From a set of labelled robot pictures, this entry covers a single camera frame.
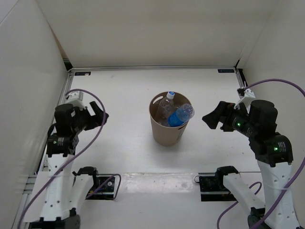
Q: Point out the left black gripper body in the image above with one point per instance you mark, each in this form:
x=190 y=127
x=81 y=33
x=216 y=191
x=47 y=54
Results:
x=80 y=123

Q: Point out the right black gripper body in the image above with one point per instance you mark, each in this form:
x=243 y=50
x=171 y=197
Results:
x=235 y=119

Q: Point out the blue label plastic bottle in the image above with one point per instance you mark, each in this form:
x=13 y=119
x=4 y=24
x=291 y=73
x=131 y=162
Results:
x=182 y=115

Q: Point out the clear plastic bottle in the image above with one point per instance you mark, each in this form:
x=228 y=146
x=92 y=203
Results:
x=166 y=107

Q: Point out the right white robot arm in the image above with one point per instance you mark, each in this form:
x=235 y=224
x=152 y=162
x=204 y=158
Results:
x=274 y=155

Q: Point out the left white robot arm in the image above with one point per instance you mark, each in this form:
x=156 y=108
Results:
x=66 y=190

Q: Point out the brown round waste bin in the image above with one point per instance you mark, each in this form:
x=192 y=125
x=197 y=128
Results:
x=161 y=131

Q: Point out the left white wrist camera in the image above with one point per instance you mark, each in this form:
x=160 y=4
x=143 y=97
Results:
x=75 y=98

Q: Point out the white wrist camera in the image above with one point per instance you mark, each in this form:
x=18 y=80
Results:
x=246 y=97
x=75 y=98

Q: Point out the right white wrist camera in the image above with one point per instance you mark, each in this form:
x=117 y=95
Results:
x=246 y=97

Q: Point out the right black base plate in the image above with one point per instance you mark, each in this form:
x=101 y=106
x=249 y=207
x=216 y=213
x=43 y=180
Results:
x=211 y=190

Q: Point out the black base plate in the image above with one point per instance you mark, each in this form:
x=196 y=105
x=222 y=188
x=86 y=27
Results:
x=104 y=193
x=211 y=190

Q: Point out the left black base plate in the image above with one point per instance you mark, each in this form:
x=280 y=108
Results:
x=104 y=193

